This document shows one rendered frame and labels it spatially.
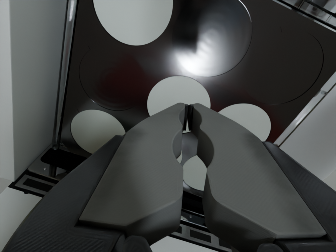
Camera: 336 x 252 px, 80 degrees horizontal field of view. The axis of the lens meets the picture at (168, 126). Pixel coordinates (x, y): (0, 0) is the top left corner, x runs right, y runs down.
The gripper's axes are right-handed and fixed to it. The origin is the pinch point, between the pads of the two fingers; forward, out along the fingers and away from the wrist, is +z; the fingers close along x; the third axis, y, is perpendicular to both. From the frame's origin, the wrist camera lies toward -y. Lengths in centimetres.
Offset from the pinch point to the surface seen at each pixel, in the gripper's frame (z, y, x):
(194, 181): 17.6, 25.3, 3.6
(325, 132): 24.9, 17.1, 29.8
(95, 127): 18.4, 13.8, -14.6
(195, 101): 17.9, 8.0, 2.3
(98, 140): 18.3, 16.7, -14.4
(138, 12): 18.3, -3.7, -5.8
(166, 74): 18.1, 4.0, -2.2
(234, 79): 17.8, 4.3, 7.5
